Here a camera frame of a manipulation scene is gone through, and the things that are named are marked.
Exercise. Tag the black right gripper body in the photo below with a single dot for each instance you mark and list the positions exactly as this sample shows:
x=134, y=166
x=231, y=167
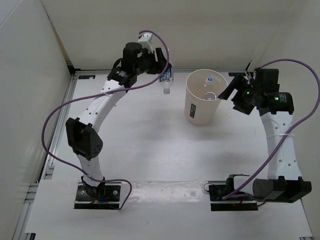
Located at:
x=244, y=98

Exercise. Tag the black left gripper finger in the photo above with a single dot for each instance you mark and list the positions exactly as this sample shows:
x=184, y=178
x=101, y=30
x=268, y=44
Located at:
x=164, y=67
x=159, y=55

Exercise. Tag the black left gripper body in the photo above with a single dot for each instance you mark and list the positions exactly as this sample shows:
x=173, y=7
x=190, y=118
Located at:
x=148, y=64

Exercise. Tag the green white label water bottle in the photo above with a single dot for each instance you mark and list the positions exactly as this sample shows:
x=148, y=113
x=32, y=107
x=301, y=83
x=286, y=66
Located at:
x=167, y=79

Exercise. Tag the clear unlabelled plastic bottle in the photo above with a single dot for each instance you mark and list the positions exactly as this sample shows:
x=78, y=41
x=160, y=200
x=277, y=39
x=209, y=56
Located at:
x=208, y=82

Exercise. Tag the blue label clear water bottle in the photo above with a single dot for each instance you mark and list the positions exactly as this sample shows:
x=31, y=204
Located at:
x=210, y=96

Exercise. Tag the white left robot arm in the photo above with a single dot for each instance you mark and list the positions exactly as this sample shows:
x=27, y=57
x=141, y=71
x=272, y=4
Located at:
x=82, y=131

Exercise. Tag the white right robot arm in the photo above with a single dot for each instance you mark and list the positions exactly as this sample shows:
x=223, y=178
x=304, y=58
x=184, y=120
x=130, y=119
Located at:
x=279, y=179

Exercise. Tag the cream plastic bin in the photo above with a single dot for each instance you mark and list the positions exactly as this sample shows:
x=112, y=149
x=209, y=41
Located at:
x=197, y=110

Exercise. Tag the blue corner sticker right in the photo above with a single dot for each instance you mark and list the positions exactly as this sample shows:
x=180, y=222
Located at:
x=234, y=74

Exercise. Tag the blue corner sticker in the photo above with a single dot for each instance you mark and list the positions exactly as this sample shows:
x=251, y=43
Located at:
x=86, y=77
x=234, y=74

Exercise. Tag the blue corner sticker left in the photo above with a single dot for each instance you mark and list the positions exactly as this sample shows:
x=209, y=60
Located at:
x=86, y=77

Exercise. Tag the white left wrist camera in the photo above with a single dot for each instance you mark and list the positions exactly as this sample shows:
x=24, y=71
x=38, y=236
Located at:
x=145, y=39

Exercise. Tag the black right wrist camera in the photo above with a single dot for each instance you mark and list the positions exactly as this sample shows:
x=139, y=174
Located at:
x=266, y=80

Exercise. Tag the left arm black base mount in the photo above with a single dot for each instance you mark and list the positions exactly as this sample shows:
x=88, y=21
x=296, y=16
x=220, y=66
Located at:
x=107, y=199

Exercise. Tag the aluminium table edge rail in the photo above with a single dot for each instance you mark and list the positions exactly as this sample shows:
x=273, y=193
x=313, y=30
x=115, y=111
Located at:
x=45, y=173

